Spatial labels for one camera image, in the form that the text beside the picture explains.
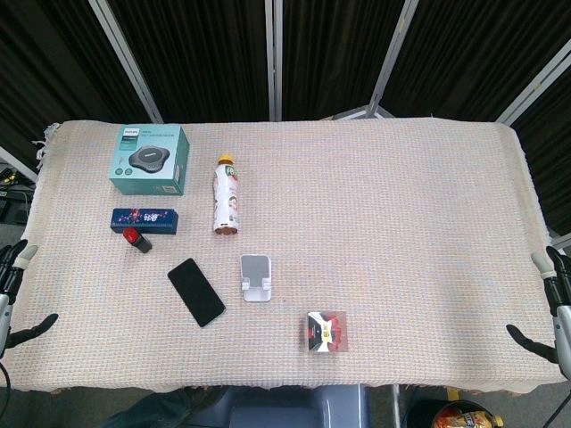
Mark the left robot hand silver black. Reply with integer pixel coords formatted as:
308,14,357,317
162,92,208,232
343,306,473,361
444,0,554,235
0,239,60,358

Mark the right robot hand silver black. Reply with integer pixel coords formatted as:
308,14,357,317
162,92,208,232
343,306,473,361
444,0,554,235
505,245,571,381

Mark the black smartphone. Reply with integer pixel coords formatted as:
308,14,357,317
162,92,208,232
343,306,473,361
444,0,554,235
167,257,228,329

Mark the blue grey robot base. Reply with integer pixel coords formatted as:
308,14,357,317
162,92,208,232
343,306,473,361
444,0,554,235
186,383,372,428

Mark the white phone stand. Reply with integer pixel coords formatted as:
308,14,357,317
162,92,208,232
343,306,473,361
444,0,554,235
239,253,273,304

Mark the dark blue floral box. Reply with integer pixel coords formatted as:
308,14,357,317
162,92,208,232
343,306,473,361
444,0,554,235
110,207,180,235

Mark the orange snack bag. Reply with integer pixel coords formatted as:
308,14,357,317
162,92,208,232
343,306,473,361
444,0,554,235
433,403,505,428

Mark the black partition screen panel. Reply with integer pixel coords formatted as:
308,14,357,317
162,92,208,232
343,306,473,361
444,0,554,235
265,0,420,121
369,0,571,126
0,0,155,173
494,48,571,244
88,0,285,124

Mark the teal speaker product box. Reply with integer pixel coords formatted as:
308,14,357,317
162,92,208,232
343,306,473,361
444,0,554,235
108,123,191,197

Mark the black round bin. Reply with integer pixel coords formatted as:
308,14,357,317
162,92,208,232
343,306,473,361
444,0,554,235
400,395,505,428

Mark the dark blue fabric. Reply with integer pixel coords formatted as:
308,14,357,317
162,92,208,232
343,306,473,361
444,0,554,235
101,386,227,428

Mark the beige woven tablecloth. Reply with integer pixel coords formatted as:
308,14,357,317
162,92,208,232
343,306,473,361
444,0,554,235
2,116,567,396

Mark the drink bottle with yellow cap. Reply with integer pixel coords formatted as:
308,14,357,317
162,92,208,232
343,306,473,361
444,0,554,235
211,153,244,236

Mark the clear box with red toy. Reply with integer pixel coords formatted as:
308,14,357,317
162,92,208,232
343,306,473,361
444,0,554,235
302,309,350,356

